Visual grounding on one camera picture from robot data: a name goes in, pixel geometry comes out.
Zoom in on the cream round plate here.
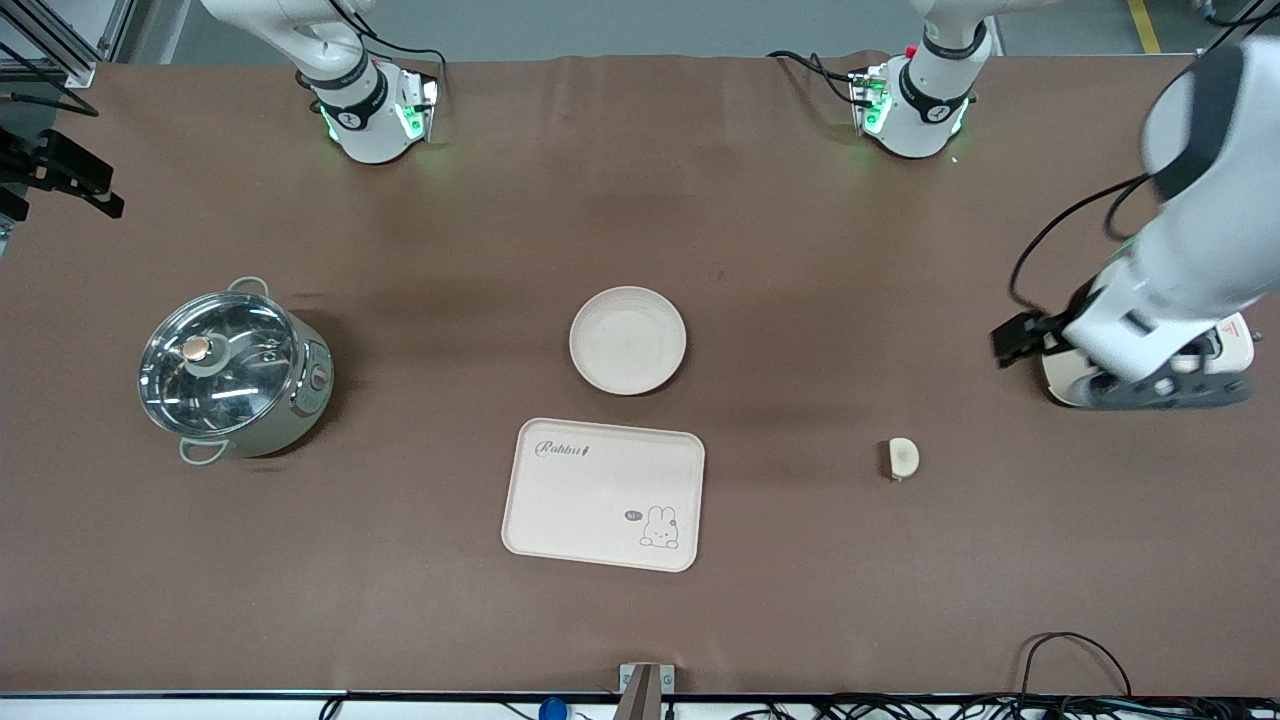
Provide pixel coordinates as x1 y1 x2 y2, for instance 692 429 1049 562
568 285 689 397

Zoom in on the cream two-slot toaster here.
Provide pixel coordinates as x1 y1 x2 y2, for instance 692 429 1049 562
1040 311 1258 409

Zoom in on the glass pot lid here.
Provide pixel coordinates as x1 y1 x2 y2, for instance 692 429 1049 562
138 291 301 438

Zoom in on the steel pot with glass lid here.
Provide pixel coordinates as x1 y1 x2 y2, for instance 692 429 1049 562
138 277 335 467

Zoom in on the cream rabbit print tray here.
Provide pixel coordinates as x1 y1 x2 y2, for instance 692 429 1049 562
501 417 707 573

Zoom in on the aluminium frame profile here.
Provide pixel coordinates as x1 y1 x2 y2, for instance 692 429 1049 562
0 0 137 89

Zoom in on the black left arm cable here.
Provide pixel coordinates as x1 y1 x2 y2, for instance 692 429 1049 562
1007 40 1249 317

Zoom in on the black looped cable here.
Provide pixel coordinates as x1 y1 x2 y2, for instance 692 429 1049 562
1015 631 1134 701

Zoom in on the black base cable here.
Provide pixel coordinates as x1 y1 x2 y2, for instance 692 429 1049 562
767 50 863 107
318 0 449 101

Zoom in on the black cable bundle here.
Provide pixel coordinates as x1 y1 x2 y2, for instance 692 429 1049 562
730 694 1280 720

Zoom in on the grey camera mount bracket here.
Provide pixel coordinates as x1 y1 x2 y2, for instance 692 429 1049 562
618 663 676 720

